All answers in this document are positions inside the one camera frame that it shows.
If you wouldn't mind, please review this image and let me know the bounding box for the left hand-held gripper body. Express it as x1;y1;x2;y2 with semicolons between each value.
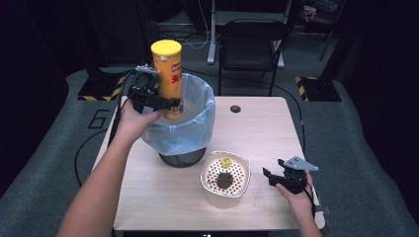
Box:
126;63;162;115

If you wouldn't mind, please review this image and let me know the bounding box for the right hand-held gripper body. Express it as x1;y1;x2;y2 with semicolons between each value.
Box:
279;155;320;196

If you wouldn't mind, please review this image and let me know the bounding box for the yellow chip can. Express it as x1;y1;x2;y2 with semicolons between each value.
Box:
150;39;185;120

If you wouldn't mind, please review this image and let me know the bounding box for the pale blue trash bag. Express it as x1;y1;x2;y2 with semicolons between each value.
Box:
140;72;217;157

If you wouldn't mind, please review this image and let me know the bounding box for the dark trash bin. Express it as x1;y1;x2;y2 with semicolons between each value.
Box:
158;147;208;169

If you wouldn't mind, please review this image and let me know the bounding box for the person's right hand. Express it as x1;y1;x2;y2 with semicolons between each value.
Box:
275;171;317;218

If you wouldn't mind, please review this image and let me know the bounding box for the person's left hand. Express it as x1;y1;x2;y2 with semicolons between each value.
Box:
114;98;165;143

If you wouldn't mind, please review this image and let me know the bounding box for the dark clump of scraps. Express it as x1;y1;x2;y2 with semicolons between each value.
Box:
215;171;235;191

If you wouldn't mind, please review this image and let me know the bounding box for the white square strainer bowl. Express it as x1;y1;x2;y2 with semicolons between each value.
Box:
199;150;252;209

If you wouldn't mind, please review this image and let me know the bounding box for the black folding chair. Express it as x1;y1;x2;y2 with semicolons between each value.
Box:
216;18;289;98

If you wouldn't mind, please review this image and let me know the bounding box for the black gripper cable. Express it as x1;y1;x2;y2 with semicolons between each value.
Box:
304;182;319;218
108;69;138;147

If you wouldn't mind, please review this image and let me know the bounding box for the black yellow striped base plate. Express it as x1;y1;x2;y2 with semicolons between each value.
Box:
77;70;128;103
293;75;343;103

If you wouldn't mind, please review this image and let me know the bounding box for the white metal desk frame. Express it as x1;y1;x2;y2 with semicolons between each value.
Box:
206;0;294;69

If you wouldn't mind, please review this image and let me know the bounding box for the white cable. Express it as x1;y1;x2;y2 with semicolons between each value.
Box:
182;0;212;51

